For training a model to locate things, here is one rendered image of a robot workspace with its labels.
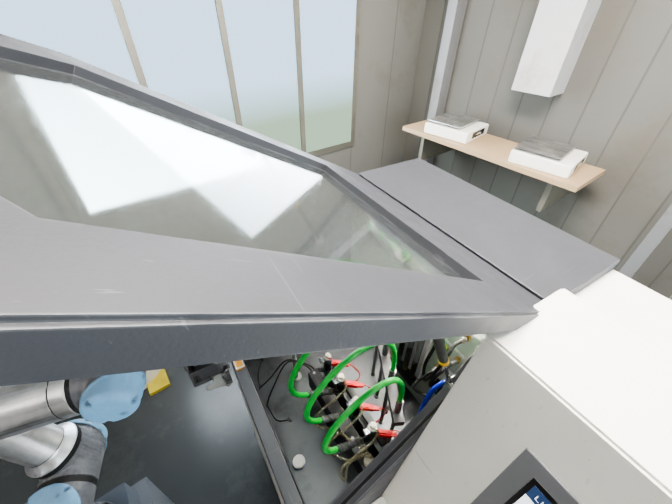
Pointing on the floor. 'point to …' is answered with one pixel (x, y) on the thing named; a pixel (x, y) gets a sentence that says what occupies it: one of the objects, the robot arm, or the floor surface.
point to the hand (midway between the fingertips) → (230, 380)
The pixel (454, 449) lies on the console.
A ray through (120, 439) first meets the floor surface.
